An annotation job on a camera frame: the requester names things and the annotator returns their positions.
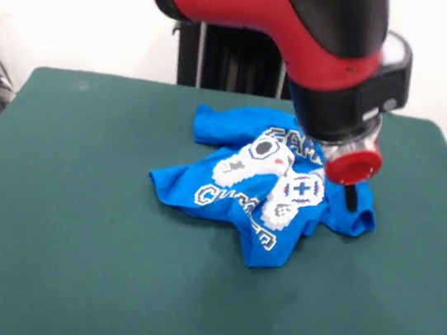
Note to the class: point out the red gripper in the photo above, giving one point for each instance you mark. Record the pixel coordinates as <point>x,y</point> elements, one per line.
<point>352,167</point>

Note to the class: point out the blue printed shirt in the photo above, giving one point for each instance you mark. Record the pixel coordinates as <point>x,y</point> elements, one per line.
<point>225,184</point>

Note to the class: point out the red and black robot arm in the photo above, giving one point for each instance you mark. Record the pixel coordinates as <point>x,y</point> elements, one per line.
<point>299,40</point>

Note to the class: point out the dark green table cloth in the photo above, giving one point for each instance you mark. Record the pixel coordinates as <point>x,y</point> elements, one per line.
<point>48,255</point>

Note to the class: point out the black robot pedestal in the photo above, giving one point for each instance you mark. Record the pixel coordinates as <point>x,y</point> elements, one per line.
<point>230,60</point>

